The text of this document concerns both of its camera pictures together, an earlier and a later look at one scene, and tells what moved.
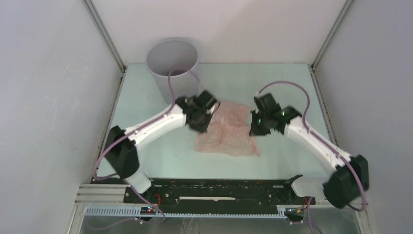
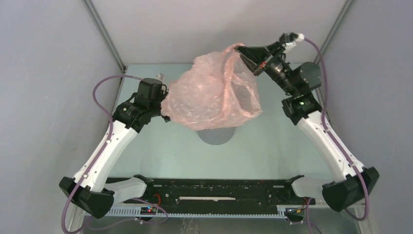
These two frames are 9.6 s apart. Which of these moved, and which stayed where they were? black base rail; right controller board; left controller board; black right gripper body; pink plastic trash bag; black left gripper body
Moved: black left gripper body; pink plastic trash bag; black right gripper body
Stayed: black base rail; left controller board; right controller board
